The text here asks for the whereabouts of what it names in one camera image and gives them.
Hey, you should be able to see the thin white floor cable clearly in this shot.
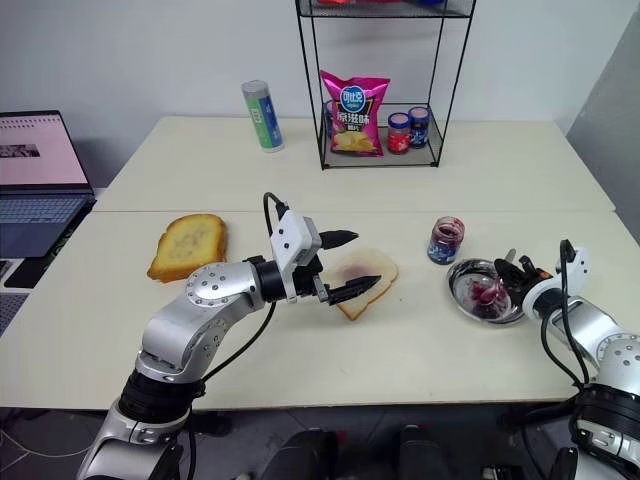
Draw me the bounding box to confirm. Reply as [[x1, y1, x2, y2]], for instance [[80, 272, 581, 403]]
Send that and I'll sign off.
[[0, 428, 97, 460]]

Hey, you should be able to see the pink potato chips bag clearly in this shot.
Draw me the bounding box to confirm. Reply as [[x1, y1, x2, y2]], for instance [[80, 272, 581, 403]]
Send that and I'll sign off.
[[319, 69, 392, 159]]

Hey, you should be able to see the grey keyboard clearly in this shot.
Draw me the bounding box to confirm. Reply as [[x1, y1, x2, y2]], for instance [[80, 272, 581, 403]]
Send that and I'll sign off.
[[0, 291, 30, 337]]

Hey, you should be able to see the grey green cylindrical can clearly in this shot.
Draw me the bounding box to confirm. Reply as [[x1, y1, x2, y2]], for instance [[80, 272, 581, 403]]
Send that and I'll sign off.
[[240, 79, 287, 154]]

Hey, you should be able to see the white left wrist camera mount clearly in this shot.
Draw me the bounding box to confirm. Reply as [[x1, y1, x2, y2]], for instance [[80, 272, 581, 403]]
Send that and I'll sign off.
[[269, 210, 324, 302]]

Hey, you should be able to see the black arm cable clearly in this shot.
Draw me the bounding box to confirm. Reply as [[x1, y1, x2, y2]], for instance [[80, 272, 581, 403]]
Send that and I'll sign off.
[[540, 238, 596, 396], [164, 191, 291, 396]]

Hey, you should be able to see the small dark rounded shape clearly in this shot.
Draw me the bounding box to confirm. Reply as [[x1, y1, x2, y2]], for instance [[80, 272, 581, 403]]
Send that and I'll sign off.
[[398, 424, 437, 480]]

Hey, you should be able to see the red lidded jam jar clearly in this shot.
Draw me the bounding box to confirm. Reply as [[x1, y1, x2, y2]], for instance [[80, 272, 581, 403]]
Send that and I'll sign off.
[[386, 111, 413, 156]]

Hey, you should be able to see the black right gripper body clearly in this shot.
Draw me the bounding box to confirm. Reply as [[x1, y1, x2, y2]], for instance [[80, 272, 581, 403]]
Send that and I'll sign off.
[[517, 254, 557, 292]]

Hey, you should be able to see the open blueberry jam jar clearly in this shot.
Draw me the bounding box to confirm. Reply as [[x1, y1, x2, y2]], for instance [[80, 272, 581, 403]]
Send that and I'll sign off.
[[426, 215, 467, 267]]

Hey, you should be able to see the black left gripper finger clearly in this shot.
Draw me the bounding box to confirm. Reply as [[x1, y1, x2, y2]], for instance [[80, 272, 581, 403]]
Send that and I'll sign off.
[[318, 229, 360, 251], [325, 274, 384, 307]]

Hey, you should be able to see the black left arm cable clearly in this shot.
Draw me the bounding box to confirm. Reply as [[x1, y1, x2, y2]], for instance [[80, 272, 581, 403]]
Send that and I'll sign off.
[[164, 191, 291, 396]]

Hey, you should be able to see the large dark rounded shape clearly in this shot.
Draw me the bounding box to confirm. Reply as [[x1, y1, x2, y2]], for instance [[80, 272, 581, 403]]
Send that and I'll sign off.
[[258, 428, 342, 480]]

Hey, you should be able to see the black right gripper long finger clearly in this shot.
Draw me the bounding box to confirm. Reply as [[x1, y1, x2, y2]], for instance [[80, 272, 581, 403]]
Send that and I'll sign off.
[[493, 257, 525, 292]]

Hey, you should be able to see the metal spoon with jam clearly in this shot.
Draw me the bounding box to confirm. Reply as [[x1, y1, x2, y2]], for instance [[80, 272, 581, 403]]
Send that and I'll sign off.
[[472, 248, 517, 306]]

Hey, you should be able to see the blue lidded jam jar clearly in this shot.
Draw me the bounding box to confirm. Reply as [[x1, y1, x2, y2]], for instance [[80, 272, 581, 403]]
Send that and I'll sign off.
[[408, 105, 432, 150]]

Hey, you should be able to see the thick toasted bread slice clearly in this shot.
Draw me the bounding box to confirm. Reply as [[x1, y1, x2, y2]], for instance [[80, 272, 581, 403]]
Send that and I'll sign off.
[[146, 213, 230, 285]]

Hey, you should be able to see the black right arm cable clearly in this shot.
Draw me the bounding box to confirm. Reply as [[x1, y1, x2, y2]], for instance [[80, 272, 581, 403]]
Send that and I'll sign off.
[[540, 238, 596, 396]]

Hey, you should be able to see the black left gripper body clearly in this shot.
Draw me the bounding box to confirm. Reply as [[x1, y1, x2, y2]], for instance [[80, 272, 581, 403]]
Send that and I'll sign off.
[[287, 218, 335, 307]]

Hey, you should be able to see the round metal dish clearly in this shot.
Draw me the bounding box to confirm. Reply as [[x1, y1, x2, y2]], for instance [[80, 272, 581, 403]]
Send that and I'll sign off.
[[446, 257, 527, 327]]

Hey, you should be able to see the black wire shelf rack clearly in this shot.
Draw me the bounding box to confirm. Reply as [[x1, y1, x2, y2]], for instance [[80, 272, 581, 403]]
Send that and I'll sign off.
[[294, 0, 474, 172]]

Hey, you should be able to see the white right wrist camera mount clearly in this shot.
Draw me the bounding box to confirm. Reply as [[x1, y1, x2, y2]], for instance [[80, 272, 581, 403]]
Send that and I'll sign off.
[[521, 244, 592, 321]]

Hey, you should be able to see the open laptop computer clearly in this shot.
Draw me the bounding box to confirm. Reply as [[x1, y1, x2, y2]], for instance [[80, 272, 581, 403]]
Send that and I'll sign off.
[[0, 110, 97, 259]]

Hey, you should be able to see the white bread slice with jam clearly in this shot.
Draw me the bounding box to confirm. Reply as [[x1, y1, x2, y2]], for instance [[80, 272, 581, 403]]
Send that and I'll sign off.
[[319, 246, 400, 322]]

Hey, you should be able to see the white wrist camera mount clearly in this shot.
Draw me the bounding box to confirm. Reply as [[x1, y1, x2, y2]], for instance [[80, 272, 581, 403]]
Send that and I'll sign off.
[[269, 210, 324, 302], [521, 244, 592, 321]]

